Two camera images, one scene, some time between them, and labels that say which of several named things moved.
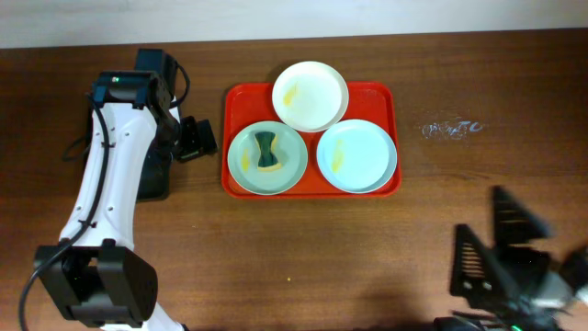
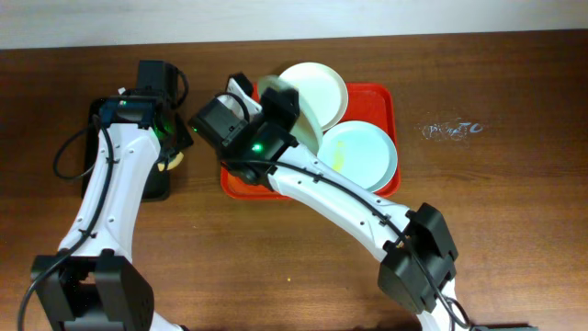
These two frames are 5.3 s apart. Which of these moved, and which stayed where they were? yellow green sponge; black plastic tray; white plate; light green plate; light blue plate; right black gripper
Moved: right black gripper; yellow green sponge; light green plate
Stayed: white plate; light blue plate; black plastic tray
